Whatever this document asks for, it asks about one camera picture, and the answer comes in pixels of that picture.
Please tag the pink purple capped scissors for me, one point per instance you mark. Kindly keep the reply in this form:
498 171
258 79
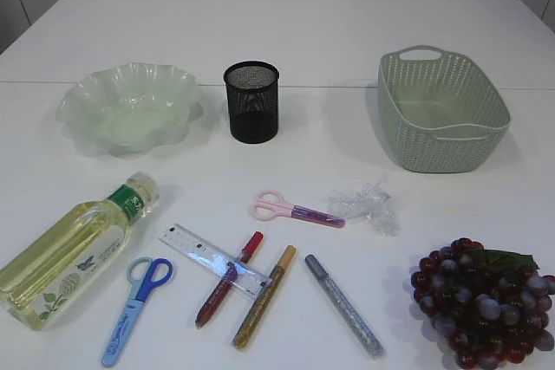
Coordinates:
269 204

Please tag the clear plastic ruler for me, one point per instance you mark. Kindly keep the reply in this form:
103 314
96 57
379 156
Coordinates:
247 280

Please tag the green woven plastic basket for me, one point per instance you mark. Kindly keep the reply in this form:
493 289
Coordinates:
440 113

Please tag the gold glitter pen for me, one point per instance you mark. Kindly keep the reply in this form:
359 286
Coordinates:
258 308

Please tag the pale green wavy plate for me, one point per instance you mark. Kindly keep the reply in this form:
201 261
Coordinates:
131 108

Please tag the silver glitter pen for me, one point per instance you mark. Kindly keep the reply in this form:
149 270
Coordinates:
354 321

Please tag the blue capped scissors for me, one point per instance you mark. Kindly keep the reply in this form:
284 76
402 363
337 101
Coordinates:
145 275

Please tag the red glitter pen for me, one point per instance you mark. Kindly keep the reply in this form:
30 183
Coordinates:
219 293

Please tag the purple grape bunch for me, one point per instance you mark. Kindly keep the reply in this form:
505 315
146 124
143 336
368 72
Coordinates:
492 306

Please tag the clear plastic sheet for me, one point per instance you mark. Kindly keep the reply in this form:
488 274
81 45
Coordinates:
371 204

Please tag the yellow tea bottle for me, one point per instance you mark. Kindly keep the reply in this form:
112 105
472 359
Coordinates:
49 274

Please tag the black mesh pen holder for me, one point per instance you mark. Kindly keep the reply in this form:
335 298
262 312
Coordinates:
252 100

